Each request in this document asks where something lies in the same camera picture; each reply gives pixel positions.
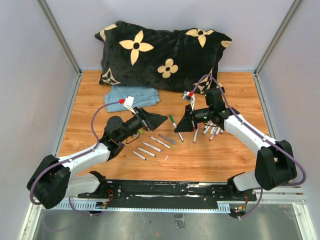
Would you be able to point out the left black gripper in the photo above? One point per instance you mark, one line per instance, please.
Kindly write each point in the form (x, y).
(149, 121)

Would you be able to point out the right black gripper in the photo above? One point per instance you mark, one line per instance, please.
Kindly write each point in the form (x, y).
(187, 123)

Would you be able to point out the grey marker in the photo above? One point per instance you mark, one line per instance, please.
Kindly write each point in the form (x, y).
(168, 139)

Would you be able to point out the green capped white marker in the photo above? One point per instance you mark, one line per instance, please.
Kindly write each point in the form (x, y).
(147, 152)

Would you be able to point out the blue capped white marker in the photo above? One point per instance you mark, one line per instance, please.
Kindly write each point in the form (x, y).
(139, 155)

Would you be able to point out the light blue capped marker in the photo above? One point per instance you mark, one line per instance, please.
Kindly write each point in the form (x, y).
(152, 147)

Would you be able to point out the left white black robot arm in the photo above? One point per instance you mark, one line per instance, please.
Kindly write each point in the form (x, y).
(57, 178)

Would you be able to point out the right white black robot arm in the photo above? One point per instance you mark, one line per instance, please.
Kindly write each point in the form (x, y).
(274, 159)

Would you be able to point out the purple capped pen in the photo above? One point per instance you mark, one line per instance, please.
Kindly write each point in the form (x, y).
(212, 136)

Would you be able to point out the sky blue capped marker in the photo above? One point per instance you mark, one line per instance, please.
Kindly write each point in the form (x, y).
(206, 130)

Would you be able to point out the light blue folded cloth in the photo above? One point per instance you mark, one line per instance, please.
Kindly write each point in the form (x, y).
(143, 96)

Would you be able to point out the black floral pillow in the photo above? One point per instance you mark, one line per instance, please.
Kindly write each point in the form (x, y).
(176, 61)

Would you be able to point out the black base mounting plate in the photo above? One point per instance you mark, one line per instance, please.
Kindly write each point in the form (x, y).
(166, 195)

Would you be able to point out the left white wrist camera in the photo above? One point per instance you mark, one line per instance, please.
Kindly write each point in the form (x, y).
(128, 103)

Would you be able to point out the aluminium frame rail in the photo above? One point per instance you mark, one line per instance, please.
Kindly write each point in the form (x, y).
(59, 35)

